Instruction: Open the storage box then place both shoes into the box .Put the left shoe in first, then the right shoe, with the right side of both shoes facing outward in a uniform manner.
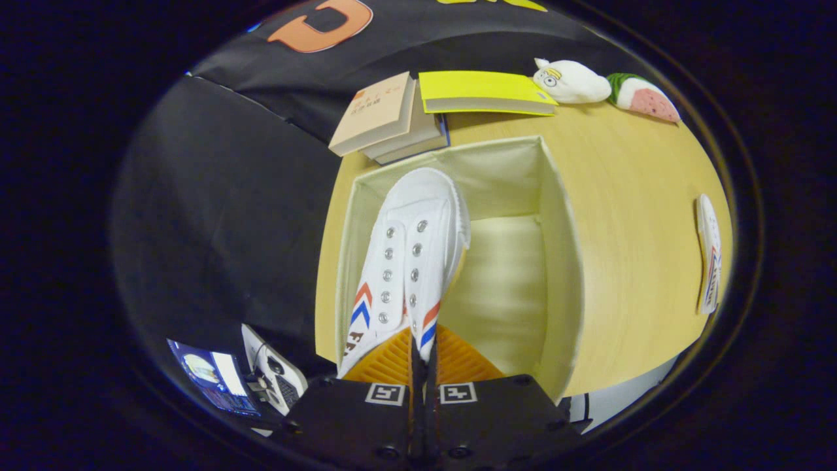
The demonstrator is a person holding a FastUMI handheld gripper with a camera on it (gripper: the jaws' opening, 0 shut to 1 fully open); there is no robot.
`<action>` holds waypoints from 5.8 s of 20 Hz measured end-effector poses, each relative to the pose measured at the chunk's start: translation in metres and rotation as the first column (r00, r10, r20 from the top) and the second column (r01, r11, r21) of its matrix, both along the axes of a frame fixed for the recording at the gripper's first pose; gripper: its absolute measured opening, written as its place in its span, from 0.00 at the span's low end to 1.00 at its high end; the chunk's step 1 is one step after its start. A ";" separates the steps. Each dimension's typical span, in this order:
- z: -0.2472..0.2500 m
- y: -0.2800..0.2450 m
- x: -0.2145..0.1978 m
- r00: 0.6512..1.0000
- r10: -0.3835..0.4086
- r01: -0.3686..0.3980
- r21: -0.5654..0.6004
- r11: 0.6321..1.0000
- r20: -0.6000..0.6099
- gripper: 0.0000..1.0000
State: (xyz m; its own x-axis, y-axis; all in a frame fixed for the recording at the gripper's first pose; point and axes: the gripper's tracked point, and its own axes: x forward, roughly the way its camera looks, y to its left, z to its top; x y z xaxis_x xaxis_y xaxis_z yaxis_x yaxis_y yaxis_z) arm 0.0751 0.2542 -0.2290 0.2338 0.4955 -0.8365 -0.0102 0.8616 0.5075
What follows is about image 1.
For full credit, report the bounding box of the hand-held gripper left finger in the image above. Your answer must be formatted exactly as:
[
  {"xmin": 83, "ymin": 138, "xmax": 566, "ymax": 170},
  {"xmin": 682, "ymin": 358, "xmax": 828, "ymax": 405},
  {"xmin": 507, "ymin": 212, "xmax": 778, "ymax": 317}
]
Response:
[{"xmin": 283, "ymin": 326, "xmax": 424, "ymax": 470}]

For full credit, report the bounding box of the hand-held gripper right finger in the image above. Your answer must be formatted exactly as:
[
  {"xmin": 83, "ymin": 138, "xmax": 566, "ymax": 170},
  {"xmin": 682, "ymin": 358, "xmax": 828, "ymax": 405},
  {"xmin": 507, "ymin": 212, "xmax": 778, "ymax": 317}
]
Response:
[{"xmin": 424, "ymin": 323, "xmax": 584, "ymax": 470}]

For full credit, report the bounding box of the cream fabric storage box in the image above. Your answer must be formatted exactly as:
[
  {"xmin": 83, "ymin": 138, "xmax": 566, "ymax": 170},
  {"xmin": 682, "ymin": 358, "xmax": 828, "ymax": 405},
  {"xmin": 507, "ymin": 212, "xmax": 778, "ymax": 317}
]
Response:
[{"xmin": 335, "ymin": 135, "xmax": 585, "ymax": 403}]

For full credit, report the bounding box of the white canvas shoe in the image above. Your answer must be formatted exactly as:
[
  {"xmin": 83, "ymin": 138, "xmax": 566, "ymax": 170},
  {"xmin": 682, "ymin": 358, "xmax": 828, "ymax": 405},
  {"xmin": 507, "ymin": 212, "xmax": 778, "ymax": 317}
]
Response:
[
  {"xmin": 695, "ymin": 194, "xmax": 723, "ymax": 315},
  {"xmin": 337, "ymin": 167, "xmax": 471, "ymax": 380}
]

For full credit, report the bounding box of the laptop with lit screen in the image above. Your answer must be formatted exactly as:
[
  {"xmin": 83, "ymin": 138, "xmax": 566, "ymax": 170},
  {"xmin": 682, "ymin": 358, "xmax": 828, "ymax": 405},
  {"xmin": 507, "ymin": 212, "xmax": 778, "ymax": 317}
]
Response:
[{"xmin": 167, "ymin": 339, "xmax": 262, "ymax": 417}]

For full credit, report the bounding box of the grey book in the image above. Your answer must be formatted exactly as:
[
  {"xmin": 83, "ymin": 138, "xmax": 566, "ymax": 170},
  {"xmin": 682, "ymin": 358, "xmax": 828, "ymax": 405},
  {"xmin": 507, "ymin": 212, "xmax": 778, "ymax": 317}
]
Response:
[{"xmin": 362, "ymin": 92, "xmax": 451, "ymax": 166}]

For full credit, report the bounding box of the beige book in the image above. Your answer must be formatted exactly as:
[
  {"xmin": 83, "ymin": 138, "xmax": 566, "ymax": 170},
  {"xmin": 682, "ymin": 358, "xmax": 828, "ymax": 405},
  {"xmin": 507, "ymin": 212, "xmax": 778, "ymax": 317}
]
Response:
[{"xmin": 328, "ymin": 72, "xmax": 417, "ymax": 158}]

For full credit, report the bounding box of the yellow book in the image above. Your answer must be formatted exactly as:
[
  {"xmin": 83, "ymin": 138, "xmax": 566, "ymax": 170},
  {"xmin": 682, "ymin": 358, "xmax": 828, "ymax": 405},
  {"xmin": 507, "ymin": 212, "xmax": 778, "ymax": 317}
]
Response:
[{"xmin": 418, "ymin": 71, "xmax": 558, "ymax": 116}]

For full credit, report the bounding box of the white plush toy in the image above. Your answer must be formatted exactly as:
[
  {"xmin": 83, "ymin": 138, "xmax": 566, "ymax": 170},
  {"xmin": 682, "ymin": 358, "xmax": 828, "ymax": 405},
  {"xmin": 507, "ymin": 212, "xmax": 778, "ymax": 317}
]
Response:
[{"xmin": 533, "ymin": 58, "xmax": 612, "ymax": 104}]

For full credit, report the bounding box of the watermelon slice plush toy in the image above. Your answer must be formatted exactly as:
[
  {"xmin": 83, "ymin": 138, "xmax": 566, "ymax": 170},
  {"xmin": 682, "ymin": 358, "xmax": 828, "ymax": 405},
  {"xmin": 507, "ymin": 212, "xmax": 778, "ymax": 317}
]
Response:
[{"xmin": 606, "ymin": 73, "xmax": 681, "ymax": 124}]

